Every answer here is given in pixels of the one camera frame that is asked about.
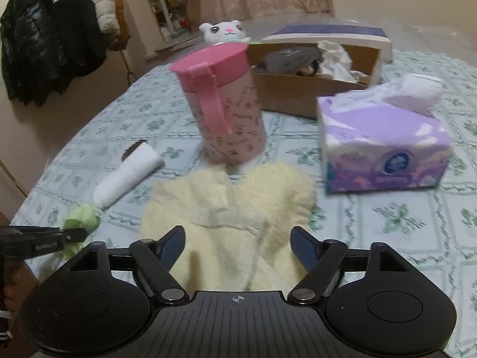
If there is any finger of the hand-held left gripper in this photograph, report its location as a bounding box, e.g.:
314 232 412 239
7 225 89 246

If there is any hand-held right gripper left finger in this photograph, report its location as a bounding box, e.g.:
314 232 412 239
67 226 189 305

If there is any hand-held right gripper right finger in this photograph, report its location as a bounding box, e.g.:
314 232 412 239
289 226 412 305

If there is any light green cloth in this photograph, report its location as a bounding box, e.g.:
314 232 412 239
61 202 101 259

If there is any pale yellow towel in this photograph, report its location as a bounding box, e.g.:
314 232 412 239
141 162 317 292

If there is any white sock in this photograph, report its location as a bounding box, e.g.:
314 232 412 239
92 140 165 209

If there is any brown cardboard box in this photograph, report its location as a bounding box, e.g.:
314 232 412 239
247 42 383 120

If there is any white face mask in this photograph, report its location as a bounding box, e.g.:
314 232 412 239
317 41 361 83

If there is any purple tissue pack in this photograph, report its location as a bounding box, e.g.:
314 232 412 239
316 74 454 195

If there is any pink lidded cup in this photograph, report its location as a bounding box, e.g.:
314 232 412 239
170 42 267 166

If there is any shiny black puffer jacket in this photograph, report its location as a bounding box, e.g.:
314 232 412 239
0 0 51 107

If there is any brown jacket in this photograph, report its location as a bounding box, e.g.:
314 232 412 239
107 0 132 52

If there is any blue and white flat box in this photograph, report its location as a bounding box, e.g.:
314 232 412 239
260 23 394 64

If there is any white cat plush toy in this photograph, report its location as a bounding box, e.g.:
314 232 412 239
199 20 251 47

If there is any white puffer jacket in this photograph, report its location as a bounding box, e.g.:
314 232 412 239
71 0 120 33

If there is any wooden bookshelf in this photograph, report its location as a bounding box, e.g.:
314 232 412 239
140 0 202 52

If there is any clear plastic sheet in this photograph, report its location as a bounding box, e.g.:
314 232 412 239
388 17 477 56

